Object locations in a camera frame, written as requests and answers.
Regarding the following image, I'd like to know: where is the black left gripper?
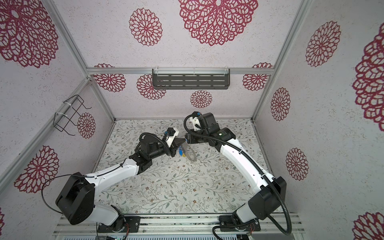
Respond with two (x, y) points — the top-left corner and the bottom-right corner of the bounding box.
(150, 138), (186, 161)

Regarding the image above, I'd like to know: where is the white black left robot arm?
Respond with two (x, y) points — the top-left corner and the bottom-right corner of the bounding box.
(56, 132), (187, 232)

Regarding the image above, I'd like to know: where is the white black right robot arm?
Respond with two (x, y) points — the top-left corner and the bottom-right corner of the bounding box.
(183, 112), (292, 235)

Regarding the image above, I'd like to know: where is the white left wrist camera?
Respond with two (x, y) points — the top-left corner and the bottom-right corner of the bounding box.
(163, 128), (179, 148)

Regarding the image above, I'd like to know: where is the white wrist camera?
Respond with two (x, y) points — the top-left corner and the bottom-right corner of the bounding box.
(189, 112), (203, 134)
(163, 128), (179, 148)

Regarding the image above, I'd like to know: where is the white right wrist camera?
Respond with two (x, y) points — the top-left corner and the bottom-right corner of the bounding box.
(189, 112), (203, 134)

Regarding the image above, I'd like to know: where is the black corrugated right cable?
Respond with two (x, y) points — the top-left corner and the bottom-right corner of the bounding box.
(183, 113), (293, 240)

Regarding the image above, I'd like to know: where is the black corrugated cable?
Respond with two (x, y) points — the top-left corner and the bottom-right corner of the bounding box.
(137, 132), (172, 157)
(183, 113), (293, 240)

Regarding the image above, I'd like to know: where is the black corrugated left cable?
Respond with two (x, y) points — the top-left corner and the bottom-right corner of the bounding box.
(137, 132), (172, 157)

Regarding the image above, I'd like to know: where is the grey slotted wall shelf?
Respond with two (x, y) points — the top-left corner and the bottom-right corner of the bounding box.
(152, 69), (231, 90)

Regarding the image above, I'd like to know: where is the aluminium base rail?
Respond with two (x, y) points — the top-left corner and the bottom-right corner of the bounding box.
(51, 214), (308, 240)

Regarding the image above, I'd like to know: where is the black wire wall basket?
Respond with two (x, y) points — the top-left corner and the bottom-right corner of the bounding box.
(53, 95), (91, 136)

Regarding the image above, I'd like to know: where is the thin black left cable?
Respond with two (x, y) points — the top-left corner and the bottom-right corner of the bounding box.
(41, 160), (127, 215)

